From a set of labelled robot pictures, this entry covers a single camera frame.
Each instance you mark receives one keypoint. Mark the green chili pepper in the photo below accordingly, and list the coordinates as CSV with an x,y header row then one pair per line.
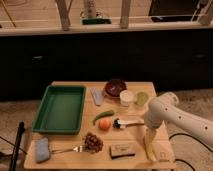
x,y
103,114

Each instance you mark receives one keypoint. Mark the green base white bottle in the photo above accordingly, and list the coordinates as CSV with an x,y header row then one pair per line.
x,y
90,15

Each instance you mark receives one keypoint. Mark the light green cup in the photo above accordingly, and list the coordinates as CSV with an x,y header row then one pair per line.
x,y
141,98

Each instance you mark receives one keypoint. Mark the orange fruit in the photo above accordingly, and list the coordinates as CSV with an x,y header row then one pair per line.
x,y
104,124

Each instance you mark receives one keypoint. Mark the brown grape bunch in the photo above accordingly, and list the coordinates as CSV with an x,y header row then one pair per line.
x,y
93,143

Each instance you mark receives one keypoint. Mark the green plastic tray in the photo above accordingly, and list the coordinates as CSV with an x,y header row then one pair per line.
x,y
61,110

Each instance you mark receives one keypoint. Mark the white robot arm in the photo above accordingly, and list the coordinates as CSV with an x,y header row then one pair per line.
x,y
165,108

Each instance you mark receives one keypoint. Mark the grey rectangular scraper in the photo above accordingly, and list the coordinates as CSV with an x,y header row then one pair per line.
x,y
97,96

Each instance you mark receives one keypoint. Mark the brown rectangular sponge block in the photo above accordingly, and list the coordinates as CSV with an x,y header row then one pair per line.
x,y
121,150

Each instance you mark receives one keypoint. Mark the wooden folding table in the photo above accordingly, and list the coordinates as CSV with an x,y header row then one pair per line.
x,y
102,160

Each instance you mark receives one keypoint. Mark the dark red bowl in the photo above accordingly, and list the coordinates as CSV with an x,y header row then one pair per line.
x,y
114,87

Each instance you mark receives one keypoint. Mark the black pole stand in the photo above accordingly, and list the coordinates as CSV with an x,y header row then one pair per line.
x,y
20,131

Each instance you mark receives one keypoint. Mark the blue folded cloth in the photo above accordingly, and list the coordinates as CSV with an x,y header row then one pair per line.
x,y
42,152

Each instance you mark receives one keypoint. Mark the white handled dish brush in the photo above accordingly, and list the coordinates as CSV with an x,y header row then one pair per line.
x,y
122,124

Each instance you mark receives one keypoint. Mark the white lidded jar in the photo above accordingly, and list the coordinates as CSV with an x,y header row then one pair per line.
x,y
126,98

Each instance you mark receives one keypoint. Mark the yellow corn cob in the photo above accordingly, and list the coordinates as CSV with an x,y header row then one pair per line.
x,y
148,140

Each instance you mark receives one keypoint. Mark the black monitor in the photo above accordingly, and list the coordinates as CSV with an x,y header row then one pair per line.
x,y
172,10

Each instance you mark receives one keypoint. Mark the silver fork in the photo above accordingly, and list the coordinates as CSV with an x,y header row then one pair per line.
x,y
73,149

